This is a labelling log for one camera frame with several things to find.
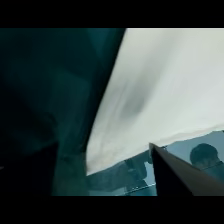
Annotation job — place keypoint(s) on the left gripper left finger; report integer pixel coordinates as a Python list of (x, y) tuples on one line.
[(23, 173)]

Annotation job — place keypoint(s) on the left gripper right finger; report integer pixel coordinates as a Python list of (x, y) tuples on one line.
[(180, 180)]

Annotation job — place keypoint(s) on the white garment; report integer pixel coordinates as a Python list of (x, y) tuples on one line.
[(160, 86)]

